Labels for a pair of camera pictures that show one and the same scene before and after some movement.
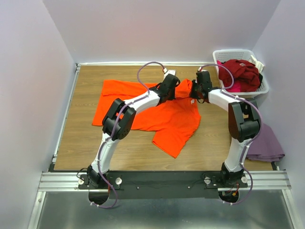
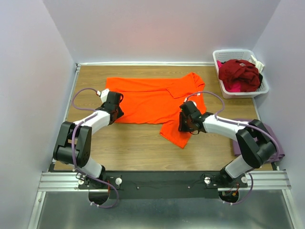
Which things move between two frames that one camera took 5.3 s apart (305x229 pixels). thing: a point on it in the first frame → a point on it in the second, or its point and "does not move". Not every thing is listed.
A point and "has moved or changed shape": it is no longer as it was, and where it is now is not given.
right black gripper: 191,94 → 181,127
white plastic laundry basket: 242,54 does not move
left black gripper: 173,96 → 120,112
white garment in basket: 259,65 does not move
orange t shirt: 171,121 has moved or changed shape
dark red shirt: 246,72 does not move
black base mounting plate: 163,184 does not move
